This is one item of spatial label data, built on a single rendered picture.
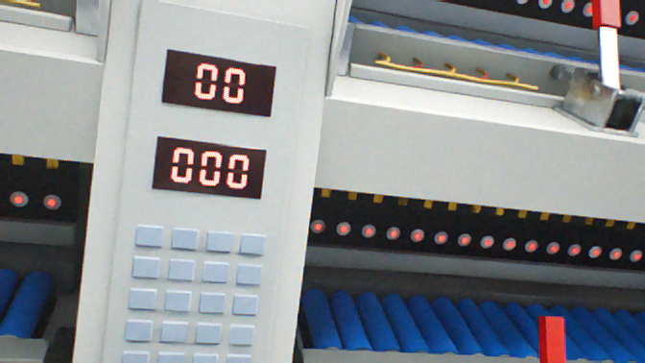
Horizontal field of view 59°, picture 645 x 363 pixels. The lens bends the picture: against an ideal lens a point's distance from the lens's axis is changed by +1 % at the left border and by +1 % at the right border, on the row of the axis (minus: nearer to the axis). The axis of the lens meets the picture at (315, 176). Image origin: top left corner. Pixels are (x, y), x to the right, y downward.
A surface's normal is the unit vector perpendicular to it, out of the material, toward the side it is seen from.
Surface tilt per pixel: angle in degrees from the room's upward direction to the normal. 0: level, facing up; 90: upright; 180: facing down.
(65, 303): 19
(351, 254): 109
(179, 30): 90
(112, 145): 90
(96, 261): 90
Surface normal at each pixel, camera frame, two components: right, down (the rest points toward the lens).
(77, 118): 0.17, 0.39
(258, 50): 0.22, 0.08
